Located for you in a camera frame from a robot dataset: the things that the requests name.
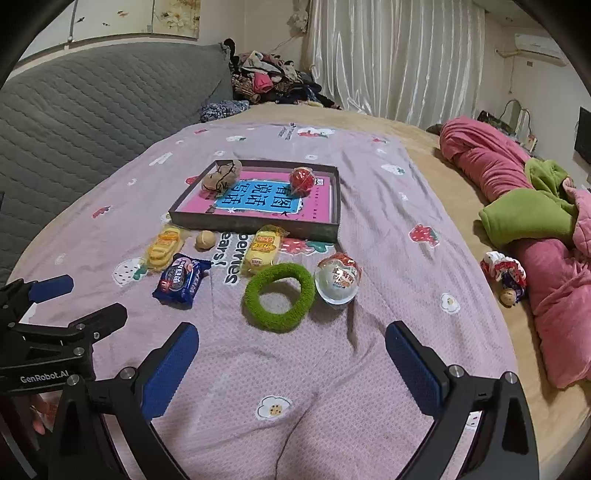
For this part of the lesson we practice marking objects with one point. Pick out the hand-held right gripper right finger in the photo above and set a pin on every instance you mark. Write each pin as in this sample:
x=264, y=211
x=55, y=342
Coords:
x=411, y=369

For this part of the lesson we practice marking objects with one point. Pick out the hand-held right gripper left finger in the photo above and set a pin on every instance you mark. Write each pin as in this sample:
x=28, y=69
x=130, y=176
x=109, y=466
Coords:
x=171, y=369

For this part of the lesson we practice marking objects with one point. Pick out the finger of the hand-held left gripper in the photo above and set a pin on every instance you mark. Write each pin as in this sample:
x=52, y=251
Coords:
x=51, y=287
x=99, y=321

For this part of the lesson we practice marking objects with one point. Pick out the blue cookie packet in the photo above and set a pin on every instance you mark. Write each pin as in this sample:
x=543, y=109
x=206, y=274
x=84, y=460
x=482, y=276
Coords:
x=180, y=281

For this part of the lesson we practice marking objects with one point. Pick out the yellow rice cracker packet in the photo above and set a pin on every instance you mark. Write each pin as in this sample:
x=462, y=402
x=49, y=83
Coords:
x=164, y=247
x=263, y=251

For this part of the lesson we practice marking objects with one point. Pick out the dark shallow tray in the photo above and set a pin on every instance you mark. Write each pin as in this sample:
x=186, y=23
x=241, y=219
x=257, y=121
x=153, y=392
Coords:
x=254, y=228

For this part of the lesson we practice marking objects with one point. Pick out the person's left hand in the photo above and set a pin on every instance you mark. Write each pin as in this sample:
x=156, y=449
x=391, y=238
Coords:
x=40, y=415

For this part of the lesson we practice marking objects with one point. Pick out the white and red toy egg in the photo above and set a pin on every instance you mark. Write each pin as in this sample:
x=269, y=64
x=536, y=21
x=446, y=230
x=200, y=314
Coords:
x=337, y=279

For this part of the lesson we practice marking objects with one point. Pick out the small colourful doll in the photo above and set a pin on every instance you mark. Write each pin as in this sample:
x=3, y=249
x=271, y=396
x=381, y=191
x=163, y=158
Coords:
x=503, y=277

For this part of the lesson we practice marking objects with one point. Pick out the small beige ball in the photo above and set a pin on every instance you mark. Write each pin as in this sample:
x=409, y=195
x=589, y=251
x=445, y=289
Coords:
x=206, y=240

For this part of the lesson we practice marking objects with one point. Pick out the green blanket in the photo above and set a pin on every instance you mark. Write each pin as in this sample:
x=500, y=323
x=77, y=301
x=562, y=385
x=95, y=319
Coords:
x=521, y=217

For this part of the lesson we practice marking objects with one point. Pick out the pink and blue book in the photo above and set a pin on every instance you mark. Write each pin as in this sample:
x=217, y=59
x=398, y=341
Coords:
x=258, y=201

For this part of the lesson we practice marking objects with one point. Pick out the red wrapped ball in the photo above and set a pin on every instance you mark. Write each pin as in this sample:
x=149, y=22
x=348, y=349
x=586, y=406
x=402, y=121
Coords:
x=302, y=181

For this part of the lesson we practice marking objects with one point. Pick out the pink blanket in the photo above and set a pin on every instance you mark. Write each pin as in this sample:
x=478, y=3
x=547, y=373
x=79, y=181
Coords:
x=485, y=157

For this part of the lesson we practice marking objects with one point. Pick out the brown cloth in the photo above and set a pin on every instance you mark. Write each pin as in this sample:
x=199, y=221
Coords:
x=434, y=129

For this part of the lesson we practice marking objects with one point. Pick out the blue patterned cloth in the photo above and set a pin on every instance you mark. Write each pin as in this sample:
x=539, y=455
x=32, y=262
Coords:
x=224, y=110

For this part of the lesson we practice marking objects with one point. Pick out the dark patterned bag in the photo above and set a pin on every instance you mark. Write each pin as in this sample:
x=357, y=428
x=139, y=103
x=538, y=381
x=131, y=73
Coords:
x=494, y=121

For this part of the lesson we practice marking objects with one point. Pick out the black television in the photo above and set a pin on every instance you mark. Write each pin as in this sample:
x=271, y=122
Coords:
x=584, y=136

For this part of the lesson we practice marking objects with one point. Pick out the pile of clothes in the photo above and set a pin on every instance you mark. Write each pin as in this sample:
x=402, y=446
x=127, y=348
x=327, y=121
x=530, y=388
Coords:
x=272, y=78

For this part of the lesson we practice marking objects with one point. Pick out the white curtain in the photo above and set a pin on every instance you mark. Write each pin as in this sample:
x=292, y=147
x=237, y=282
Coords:
x=392, y=60

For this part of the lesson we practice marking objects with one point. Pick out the white air conditioner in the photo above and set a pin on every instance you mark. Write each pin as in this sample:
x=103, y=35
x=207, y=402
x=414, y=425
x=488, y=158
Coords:
x=538, y=48

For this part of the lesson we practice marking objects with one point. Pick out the beige hanging ornament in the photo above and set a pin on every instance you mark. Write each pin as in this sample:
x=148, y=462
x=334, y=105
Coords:
x=298, y=18

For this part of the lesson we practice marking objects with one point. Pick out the curved metal frame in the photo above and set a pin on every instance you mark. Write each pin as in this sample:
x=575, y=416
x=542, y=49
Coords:
x=524, y=124

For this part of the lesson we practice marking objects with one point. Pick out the floral wall poster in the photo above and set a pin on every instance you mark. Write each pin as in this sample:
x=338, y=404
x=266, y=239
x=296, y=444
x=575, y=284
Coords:
x=175, y=14

